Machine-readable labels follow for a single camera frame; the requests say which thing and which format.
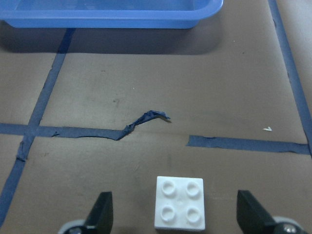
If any white block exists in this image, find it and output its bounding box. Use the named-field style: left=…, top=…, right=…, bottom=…
left=154, top=176, right=205, bottom=231

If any blue plastic tray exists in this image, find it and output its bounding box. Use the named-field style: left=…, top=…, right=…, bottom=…
left=0, top=0, right=223, bottom=29

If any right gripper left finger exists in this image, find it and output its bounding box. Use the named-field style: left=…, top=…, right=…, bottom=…
left=84, top=192, right=114, bottom=234

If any brown paper table cover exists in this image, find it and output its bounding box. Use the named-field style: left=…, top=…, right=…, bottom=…
left=0, top=0, right=312, bottom=234

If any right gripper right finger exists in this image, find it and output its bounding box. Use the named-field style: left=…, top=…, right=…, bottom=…
left=236, top=190, right=277, bottom=234

